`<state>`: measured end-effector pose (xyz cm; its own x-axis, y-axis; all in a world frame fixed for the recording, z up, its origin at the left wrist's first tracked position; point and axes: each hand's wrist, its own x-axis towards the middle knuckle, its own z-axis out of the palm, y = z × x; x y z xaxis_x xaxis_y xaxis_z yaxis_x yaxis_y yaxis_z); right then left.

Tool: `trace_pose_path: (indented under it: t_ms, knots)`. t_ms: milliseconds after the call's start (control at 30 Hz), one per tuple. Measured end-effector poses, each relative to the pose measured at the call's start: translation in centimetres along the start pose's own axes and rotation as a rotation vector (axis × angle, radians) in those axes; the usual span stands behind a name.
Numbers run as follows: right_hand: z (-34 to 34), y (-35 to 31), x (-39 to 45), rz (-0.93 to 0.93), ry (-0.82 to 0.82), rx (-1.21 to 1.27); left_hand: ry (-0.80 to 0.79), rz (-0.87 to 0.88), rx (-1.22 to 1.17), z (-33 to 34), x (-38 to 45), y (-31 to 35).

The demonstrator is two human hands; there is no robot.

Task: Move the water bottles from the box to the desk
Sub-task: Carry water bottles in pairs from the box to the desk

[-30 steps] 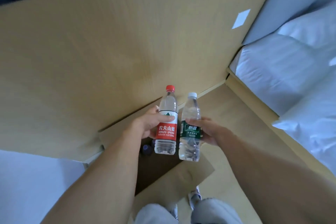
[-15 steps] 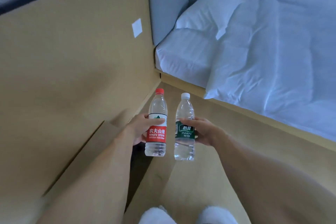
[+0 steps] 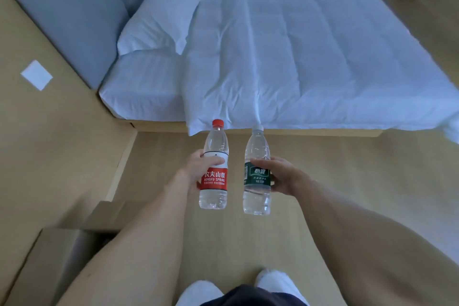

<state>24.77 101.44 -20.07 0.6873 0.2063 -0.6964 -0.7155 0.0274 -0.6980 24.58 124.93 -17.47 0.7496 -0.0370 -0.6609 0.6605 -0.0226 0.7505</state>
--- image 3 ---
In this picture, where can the person's left hand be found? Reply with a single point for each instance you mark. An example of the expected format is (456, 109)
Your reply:
(199, 169)

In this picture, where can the person's right hand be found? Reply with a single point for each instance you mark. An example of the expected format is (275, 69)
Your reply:
(288, 178)

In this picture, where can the red label bottle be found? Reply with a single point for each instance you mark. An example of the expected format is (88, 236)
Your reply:
(214, 191)

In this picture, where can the green label water bottle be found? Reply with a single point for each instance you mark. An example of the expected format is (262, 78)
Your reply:
(256, 198)

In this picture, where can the brown cardboard box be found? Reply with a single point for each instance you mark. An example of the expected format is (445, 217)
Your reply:
(53, 262)

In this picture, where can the person's right forearm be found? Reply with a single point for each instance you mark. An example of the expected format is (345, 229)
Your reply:
(376, 244)

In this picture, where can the person's left forearm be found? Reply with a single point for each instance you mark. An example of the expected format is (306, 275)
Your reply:
(136, 248)

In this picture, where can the white bed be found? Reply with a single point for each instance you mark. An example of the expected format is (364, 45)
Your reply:
(304, 58)

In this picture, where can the light denim shorts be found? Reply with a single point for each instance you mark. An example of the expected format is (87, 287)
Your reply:
(199, 291)

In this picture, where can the black t-shirt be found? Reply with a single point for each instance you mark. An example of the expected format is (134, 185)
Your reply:
(251, 296)

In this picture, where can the white pillow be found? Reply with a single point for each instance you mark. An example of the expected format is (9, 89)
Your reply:
(157, 19)

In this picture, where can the white wall switch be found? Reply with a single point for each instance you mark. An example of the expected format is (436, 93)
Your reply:
(37, 75)

